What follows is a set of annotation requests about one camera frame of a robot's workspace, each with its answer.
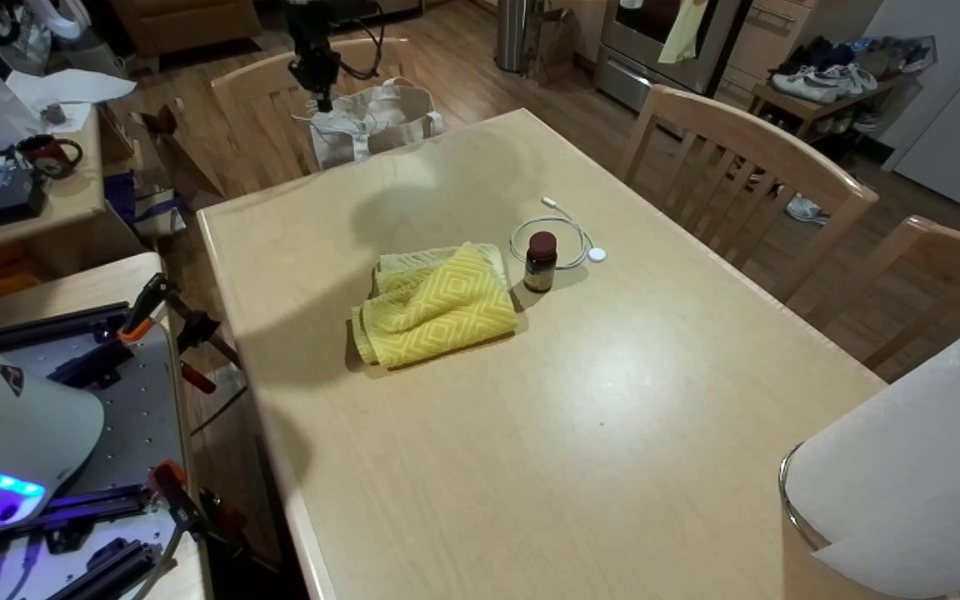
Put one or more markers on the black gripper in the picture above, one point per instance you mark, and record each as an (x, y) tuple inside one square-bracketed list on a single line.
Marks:
[(308, 39)]

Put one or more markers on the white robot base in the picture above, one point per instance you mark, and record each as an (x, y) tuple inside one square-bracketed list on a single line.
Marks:
[(14, 427)]

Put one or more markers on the white and green tote bag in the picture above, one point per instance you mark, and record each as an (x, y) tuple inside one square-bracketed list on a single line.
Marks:
[(375, 118)]

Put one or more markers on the wooden chair holding bag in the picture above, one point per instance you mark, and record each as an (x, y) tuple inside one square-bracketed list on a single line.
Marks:
[(251, 110)]

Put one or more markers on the wooden chair beside robot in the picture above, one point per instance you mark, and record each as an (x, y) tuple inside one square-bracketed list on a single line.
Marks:
[(174, 151)]

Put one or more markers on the wooden slat-back chair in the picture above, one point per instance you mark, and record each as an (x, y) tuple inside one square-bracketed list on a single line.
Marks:
[(747, 139), (949, 263)]

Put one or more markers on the grey cylindrical bin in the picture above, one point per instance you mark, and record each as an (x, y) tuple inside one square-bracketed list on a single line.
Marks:
[(514, 35)]

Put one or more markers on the yellow folded cloth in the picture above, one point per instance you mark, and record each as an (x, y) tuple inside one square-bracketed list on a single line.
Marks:
[(436, 304)]

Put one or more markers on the white paper sheet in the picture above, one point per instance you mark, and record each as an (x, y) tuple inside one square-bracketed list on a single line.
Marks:
[(69, 87)]

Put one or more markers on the wooden desk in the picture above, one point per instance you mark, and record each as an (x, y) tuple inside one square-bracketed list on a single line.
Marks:
[(69, 203)]

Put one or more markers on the small brown bottle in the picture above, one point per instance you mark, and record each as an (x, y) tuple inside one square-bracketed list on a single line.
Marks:
[(543, 265)]

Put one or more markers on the black mug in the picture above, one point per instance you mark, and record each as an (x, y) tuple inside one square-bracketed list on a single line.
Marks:
[(49, 156)]

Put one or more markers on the stainless steel appliance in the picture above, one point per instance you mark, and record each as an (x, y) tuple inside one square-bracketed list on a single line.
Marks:
[(635, 51)]

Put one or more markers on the wooden robot side table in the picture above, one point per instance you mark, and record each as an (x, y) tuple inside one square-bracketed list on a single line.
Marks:
[(59, 287)]

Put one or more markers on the yellow hanging towel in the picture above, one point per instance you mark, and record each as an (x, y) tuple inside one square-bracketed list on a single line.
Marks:
[(680, 27)]

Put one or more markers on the light wooden cabinet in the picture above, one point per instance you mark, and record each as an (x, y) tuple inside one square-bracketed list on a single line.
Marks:
[(767, 39)]

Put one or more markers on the wooden shoe rack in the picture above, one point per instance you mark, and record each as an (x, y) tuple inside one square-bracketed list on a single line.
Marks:
[(801, 110)]

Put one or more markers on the white sneakers pair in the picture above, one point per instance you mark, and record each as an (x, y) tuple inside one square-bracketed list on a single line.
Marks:
[(818, 80)]

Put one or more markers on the dark shoes pile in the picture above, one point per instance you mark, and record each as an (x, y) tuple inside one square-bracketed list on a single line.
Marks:
[(824, 51)]

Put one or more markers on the black mounting rails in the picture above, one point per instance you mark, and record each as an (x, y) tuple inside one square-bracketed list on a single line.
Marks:
[(59, 534)]

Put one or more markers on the white door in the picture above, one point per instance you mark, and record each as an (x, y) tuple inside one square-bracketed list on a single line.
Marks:
[(957, 110)]

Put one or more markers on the white paper towel roll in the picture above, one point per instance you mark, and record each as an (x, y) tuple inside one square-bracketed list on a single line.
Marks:
[(915, 477)]

